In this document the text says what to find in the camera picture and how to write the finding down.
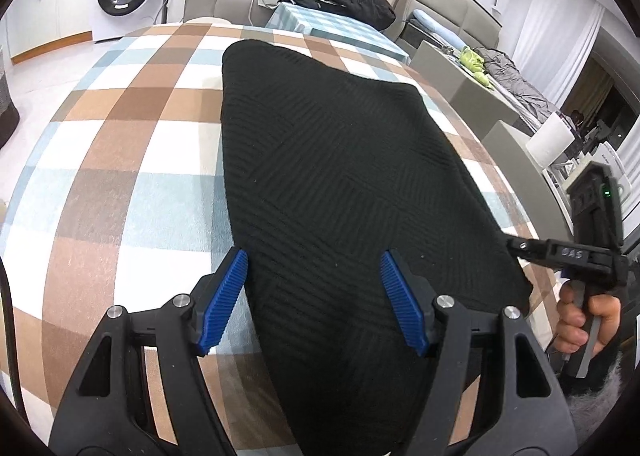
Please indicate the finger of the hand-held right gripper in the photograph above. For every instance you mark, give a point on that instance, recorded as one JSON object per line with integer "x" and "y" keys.
{"x": 527, "y": 250}

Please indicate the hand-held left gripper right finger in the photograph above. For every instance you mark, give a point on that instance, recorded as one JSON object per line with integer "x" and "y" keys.
{"x": 402, "y": 303}

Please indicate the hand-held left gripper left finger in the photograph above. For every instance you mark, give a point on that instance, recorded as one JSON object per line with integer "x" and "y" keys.
{"x": 222, "y": 301}

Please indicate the black knit sweater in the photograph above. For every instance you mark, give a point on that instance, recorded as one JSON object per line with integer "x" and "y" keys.
{"x": 350, "y": 161}

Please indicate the person's right forearm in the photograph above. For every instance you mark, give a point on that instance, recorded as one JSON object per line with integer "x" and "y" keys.
{"x": 595, "y": 386}

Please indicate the person's right hand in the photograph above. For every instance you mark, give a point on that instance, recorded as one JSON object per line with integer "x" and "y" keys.
{"x": 606, "y": 316}

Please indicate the white box appliance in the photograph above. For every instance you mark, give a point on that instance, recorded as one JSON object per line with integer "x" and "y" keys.
{"x": 617, "y": 161}

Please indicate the low beige cabinet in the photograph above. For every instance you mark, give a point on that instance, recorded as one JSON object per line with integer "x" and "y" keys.
{"x": 520, "y": 171}

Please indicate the large white cylinder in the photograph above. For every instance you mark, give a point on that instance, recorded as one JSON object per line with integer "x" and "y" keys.
{"x": 550, "y": 141}

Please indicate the grey blanket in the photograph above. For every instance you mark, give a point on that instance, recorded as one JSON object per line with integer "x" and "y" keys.
{"x": 520, "y": 86}

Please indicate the tall beige cabinet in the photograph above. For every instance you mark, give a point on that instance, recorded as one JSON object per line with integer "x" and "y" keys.
{"x": 460, "y": 81}

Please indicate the white curtain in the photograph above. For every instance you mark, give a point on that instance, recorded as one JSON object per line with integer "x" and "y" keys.
{"x": 555, "y": 36}

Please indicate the brown blue checked tablecloth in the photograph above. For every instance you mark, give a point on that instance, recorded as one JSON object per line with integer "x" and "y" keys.
{"x": 125, "y": 136}

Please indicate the green toy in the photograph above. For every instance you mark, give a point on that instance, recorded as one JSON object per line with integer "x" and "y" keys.
{"x": 471, "y": 58}

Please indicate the light blue pillow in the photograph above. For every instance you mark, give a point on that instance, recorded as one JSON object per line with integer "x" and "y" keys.
{"x": 430, "y": 23}

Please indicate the small teal checkered table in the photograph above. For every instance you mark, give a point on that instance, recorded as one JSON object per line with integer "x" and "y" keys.
{"x": 340, "y": 31}

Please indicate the woven laundry basket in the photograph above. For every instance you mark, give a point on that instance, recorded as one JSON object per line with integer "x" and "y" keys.
{"x": 6, "y": 106}

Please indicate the grey sofa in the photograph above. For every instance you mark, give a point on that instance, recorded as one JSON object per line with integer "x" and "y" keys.
{"x": 235, "y": 1}

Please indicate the white kitchen cabinet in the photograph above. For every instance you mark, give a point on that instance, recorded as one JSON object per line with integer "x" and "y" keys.
{"x": 45, "y": 11}

